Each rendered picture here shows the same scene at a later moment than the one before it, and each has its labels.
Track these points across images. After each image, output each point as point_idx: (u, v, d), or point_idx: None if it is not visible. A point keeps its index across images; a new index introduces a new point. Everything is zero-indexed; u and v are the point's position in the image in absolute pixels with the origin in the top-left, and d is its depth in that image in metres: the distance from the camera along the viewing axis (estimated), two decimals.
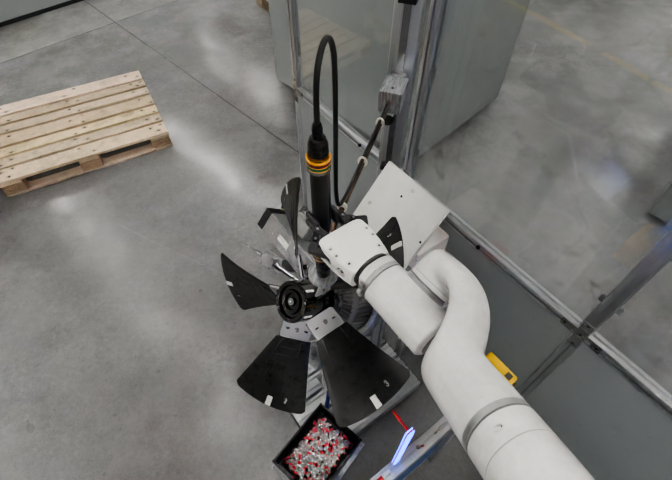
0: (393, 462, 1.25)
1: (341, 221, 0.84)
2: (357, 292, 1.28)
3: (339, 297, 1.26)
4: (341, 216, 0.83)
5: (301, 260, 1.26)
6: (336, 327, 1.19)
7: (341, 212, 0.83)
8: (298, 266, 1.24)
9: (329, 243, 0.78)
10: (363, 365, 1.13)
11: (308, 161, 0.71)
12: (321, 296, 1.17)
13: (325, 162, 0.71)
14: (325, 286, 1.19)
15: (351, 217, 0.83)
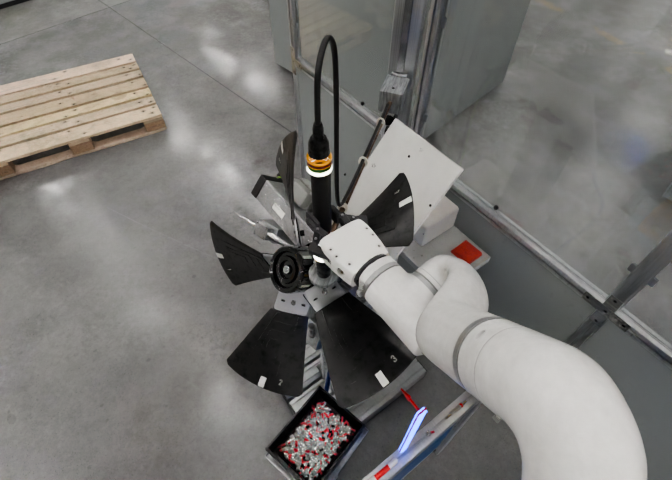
0: (400, 450, 1.12)
1: (341, 221, 0.84)
2: None
3: None
4: (341, 216, 0.83)
5: (298, 225, 1.14)
6: (337, 298, 1.06)
7: (341, 212, 0.83)
8: (294, 231, 1.11)
9: (329, 243, 0.78)
10: (367, 339, 1.00)
11: (309, 161, 0.71)
12: None
13: (326, 162, 0.71)
14: None
15: (351, 217, 0.83)
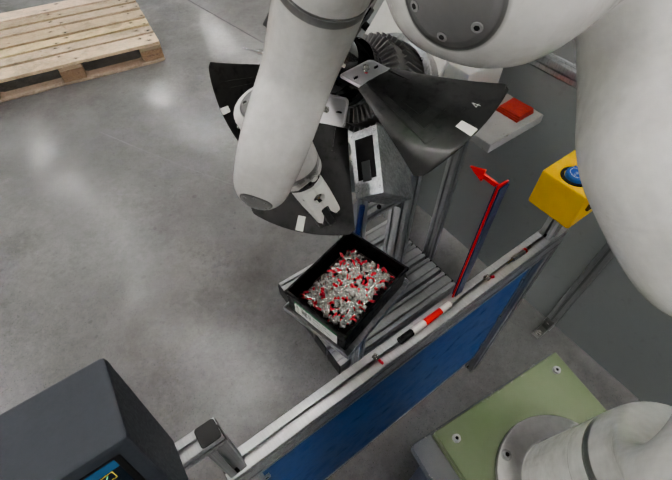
0: (454, 292, 0.89)
1: None
2: (403, 62, 0.93)
3: None
4: None
5: (368, 15, 0.84)
6: (332, 125, 0.90)
7: None
8: None
9: (313, 217, 0.76)
10: None
11: None
12: (345, 83, 0.83)
13: None
14: (360, 76, 0.83)
15: None
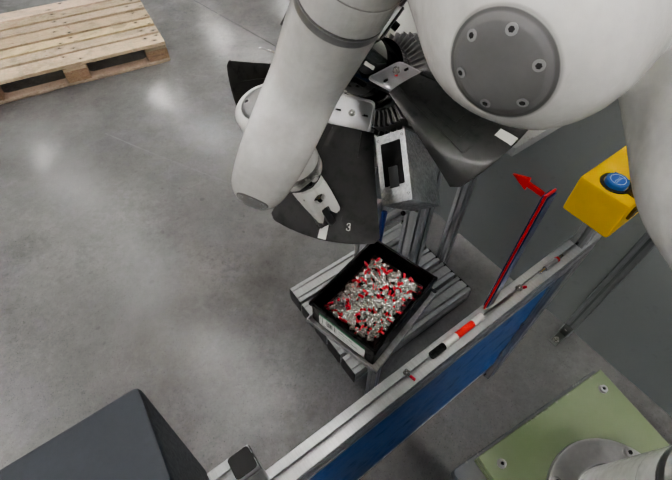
0: (486, 304, 0.85)
1: None
2: None
3: (394, 99, 0.88)
4: None
5: (399, 15, 0.80)
6: (357, 129, 0.86)
7: None
8: (388, 19, 0.78)
9: (314, 217, 0.76)
10: (344, 190, 0.86)
11: None
12: (374, 86, 0.79)
13: None
14: (390, 79, 0.79)
15: None
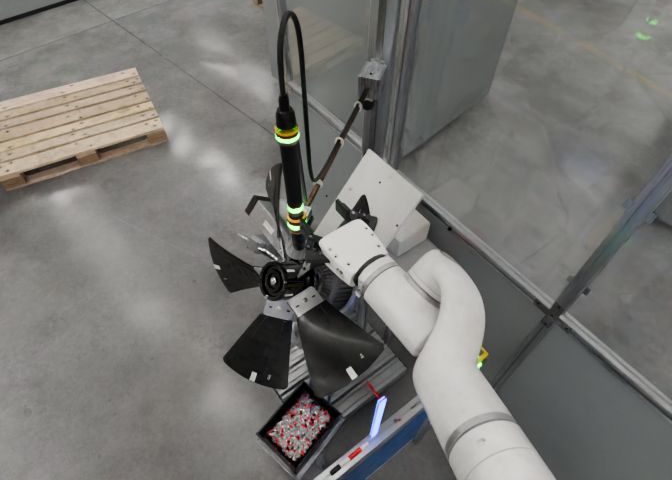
0: (370, 435, 1.32)
1: (351, 219, 0.84)
2: None
3: None
4: (350, 213, 0.83)
5: None
6: (282, 318, 1.34)
7: (352, 210, 0.84)
8: (304, 269, 1.24)
9: (329, 243, 0.78)
10: (269, 355, 1.35)
11: (277, 132, 0.77)
12: (290, 307, 1.26)
13: (293, 132, 0.76)
14: (301, 304, 1.25)
15: (362, 215, 0.84)
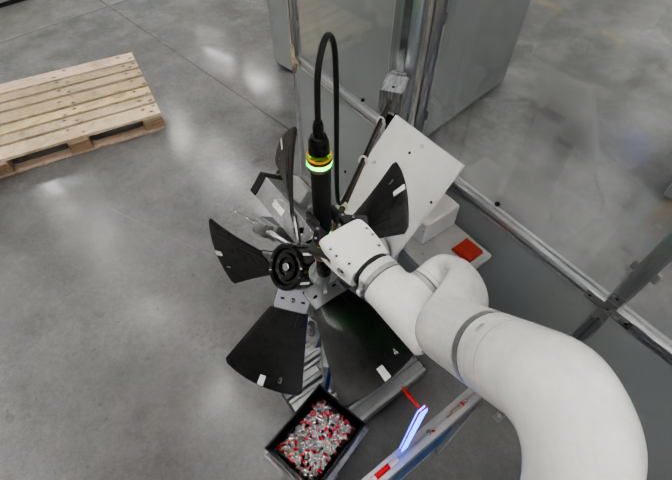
0: (400, 449, 1.11)
1: (341, 221, 0.84)
2: None
3: None
4: (341, 216, 0.83)
5: None
6: (296, 311, 1.14)
7: (341, 212, 0.83)
8: None
9: (329, 243, 0.78)
10: (280, 354, 1.15)
11: (309, 159, 0.71)
12: (306, 298, 1.06)
13: (326, 160, 0.71)
14: (319, 295, 1.06)
15: (351, 217, 0.83)
